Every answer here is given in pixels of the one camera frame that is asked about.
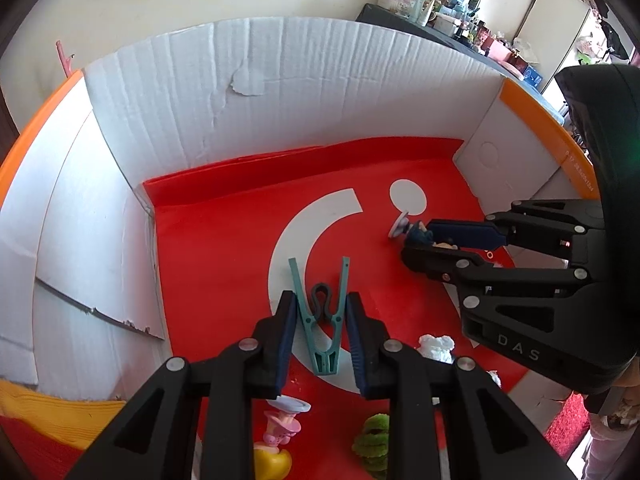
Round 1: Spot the pink plastic stick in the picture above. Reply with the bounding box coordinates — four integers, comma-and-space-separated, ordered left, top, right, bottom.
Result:
56, 40, 76, 78

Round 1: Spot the orange cardboard box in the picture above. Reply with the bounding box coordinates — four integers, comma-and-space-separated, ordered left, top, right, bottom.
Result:
0, 16, 601, 480

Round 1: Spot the red knitted blanket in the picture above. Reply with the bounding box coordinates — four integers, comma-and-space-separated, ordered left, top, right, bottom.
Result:
0, 392, 593, 480

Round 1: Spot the cluster of cosmetic bottles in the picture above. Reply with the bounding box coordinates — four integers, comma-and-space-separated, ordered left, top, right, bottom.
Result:
430, 0, 531, 71

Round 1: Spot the small pink figurine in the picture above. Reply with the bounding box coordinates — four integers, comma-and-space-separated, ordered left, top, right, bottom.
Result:
263, 396, 312, 447

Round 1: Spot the side table with blue cloth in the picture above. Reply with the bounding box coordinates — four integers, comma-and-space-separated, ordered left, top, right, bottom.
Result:
356, 2, 566, 126

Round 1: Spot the white and pink plush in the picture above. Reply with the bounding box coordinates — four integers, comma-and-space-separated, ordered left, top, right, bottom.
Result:
575, 35, 606, 66

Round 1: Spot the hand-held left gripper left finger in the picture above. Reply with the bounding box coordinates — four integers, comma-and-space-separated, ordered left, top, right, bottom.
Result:
65, 291, 301, 480

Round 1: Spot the white refrigerator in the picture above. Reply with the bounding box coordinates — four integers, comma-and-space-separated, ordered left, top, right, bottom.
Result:
515, 0, 593, 91

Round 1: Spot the teal clothespin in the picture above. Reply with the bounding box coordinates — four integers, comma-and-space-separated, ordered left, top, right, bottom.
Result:
289, 256, 351, 377

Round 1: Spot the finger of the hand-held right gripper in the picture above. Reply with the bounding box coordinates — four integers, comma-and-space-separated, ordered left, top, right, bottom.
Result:
402, 244, 602, 307
430, 199, 607, 262

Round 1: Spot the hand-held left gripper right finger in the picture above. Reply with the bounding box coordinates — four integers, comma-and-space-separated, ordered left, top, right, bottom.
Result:
345, 291, 576, 480

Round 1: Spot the small yellow toy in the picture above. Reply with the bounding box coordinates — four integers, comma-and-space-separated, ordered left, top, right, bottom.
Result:
252, 445, 292, 480

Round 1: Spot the blue figurine with white cap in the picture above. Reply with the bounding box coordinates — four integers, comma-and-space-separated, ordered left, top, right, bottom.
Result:
387, 212, 458, 251

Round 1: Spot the green chenille plush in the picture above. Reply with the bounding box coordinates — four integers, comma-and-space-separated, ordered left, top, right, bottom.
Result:
352, 412, 392, 473

